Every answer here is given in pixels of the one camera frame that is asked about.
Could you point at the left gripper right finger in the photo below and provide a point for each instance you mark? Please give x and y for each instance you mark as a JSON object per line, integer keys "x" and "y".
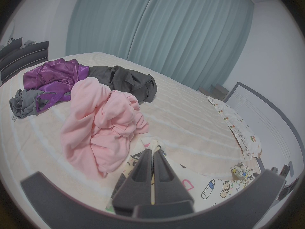
{"x": 169, "y": 189}

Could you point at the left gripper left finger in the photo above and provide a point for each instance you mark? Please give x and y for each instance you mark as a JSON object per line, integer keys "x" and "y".
{"x": 138, "y": 187}

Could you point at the white printed pyjama top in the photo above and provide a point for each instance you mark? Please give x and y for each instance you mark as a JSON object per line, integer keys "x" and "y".
{"x": 214, "y": 189}

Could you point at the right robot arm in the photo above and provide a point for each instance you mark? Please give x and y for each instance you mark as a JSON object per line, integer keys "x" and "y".
{"x": 286, "y": 169}

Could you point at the pink garment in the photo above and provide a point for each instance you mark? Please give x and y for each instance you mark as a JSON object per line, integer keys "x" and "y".
{"x": 95, "y": 127}

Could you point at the bed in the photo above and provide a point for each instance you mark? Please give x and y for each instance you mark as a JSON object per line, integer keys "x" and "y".
{"x": 190, "y": 118}

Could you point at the white printed pillow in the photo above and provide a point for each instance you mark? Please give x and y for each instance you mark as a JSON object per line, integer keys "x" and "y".
{"x": 240, "y": 127}

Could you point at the black garment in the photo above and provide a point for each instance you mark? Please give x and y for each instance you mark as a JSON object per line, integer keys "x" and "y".
{"x": 128, "y": 80}

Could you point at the grey bedside table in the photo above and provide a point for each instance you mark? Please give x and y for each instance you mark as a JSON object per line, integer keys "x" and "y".
{"x": 214, "y": 92}

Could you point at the grey garment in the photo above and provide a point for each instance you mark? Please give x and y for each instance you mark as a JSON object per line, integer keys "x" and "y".
{"x": 23, "y": 104}

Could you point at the purple garment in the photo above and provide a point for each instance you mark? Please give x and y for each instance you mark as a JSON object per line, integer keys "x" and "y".
{"x": 52, "y": 73}

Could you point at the blue-green curtain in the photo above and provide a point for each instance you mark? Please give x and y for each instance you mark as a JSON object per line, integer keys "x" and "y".
{"x": 190, "y": 32}
{"x": 102, "y": 20}

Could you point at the black chest of drawers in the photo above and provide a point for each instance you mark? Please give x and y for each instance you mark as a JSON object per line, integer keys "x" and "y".
{"x": 23, "y": 56}

